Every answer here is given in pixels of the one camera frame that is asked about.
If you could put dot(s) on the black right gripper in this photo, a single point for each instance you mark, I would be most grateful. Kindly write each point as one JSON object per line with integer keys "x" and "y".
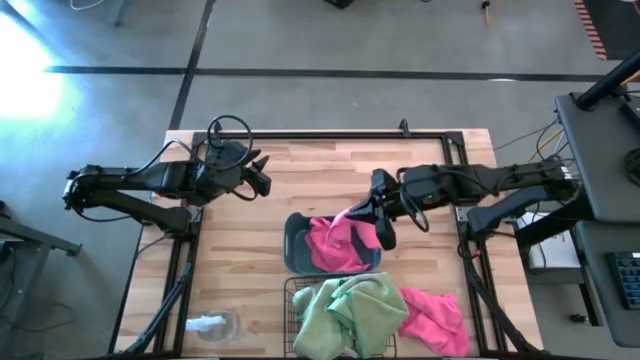
{"x": 415, "y": 192}

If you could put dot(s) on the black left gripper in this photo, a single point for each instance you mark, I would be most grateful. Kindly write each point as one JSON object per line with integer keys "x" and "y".
{"x": 220, "y": 170}

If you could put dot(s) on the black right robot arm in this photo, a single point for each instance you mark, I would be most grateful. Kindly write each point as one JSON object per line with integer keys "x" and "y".
{"x": 500, "y": 177}

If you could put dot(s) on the small black clamp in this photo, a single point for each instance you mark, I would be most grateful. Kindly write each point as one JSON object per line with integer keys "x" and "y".
{"x": 216, "y": 128}
{"x": 404, "y": 127}

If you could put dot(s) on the teal plastic bin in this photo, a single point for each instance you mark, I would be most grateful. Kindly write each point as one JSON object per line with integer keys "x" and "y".
{"x": 295, "y": 240}

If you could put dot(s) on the white crumpled wipe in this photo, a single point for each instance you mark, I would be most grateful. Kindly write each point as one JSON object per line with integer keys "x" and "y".
{"x": 202, "y": 324}

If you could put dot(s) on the white grey box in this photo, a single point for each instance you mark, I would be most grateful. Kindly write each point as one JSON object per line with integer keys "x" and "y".
{"x": 547, "y": 250}

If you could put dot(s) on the grey desk top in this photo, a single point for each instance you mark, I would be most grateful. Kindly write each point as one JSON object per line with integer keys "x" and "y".
{"x": 610, "y": 300}
{"x": 595, "y": 150}

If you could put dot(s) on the black keyboard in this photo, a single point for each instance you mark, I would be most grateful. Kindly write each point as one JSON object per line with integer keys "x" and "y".
{"x": 627, "y": 280}

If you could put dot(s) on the black round pole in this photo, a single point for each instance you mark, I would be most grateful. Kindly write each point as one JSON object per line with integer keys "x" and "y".
{"x": 607, "y": 82}

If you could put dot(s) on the orange black floor mat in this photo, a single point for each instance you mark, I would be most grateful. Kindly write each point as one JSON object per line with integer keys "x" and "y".
{"x": 615, "y": 25}

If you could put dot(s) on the black metal table frame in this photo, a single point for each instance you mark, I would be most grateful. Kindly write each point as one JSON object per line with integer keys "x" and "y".
{"x": 325, "y": 135}

